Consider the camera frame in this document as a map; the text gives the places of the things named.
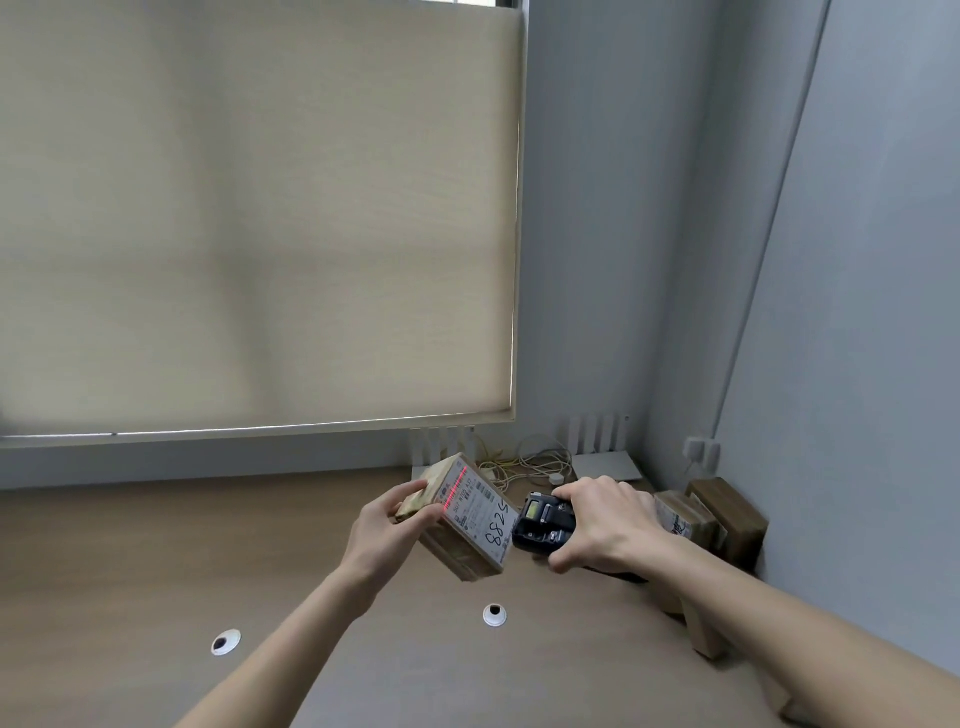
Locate person's left hand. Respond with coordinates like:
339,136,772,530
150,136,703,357
345,480,449,599

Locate person's right hand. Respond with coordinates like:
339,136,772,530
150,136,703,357
549,474,678,579

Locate black handheld barcode scanner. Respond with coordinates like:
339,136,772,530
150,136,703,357
512,490,648,585

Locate cardboard parcel with white label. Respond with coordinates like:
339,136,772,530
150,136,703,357
395,453,518,584

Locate person's left forearm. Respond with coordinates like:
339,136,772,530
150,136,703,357
173,564,376,728

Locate person's right forearm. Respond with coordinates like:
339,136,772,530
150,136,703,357
636,523,960,728

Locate white router with antennas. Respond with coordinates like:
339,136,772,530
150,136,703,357
556,411,647,483
409,424,479,484

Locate taped cardboard parcel with label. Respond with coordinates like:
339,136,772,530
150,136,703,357
651,490,727,558

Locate light cardboard box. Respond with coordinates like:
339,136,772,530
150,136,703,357
654,576,730,663

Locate plain brown cardboard parcel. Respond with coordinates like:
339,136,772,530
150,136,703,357
685,477,771,565

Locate beige roller blind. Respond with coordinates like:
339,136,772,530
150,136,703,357
0,0,527,449

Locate tangled cream cables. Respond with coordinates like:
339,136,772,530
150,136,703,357
477,432,576,486

